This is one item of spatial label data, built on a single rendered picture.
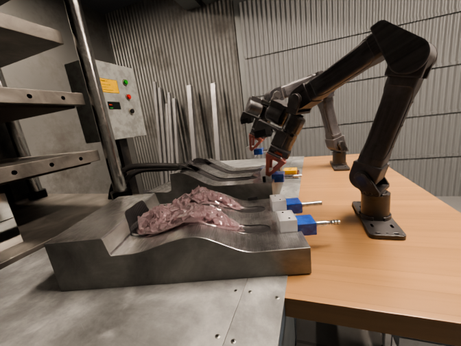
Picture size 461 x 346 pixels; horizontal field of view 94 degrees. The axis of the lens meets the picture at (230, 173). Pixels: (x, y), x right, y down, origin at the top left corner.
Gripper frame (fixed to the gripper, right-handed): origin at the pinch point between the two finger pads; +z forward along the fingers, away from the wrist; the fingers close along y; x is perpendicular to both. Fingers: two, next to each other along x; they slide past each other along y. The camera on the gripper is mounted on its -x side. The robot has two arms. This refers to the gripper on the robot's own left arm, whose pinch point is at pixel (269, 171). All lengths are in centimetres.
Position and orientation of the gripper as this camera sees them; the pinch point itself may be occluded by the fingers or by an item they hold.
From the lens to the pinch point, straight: 75.0
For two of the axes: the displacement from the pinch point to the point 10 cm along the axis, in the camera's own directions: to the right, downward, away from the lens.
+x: 8.7, 4.5, -2.0
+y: -3.4, 2.6, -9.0
